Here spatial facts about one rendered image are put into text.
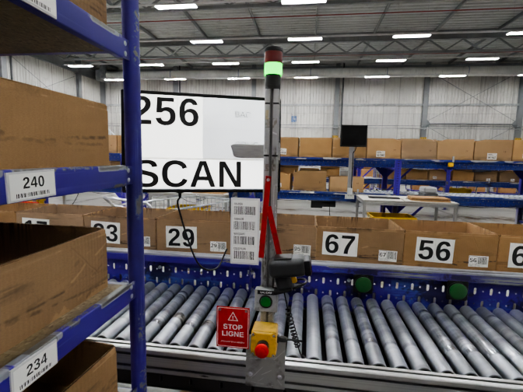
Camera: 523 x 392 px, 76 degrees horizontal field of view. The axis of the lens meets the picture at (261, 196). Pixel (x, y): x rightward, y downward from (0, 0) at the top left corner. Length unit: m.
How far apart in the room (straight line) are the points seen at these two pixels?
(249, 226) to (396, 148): 5.40
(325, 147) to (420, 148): 1.60
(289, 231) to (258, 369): 0.67
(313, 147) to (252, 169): 5.03
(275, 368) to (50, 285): 0.76
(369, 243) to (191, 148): 0.94
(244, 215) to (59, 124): 0.59
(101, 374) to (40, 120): 0.40
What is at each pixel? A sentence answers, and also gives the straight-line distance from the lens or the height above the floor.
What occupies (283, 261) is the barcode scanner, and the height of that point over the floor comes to 1.08.
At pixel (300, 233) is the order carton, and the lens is 1.58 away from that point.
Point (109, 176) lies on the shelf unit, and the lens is 0.54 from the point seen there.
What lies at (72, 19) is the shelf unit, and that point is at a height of 1.52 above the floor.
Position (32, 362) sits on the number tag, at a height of 1.14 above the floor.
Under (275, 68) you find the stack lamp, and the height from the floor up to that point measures 1.60.
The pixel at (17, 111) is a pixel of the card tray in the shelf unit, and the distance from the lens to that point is 0.47.
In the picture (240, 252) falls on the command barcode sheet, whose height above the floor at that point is 1.08.
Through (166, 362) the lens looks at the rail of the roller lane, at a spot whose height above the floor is 0.71.
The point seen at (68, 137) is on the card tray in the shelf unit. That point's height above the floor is 1.38.
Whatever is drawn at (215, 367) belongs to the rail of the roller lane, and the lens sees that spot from 1.17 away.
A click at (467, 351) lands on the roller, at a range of 1.38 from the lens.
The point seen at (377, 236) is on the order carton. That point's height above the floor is 1.01.
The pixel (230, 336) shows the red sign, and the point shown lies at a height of 0.82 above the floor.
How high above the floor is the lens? 1.36
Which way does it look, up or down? 7 degrees down
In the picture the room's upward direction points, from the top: 1 degrees clockwise
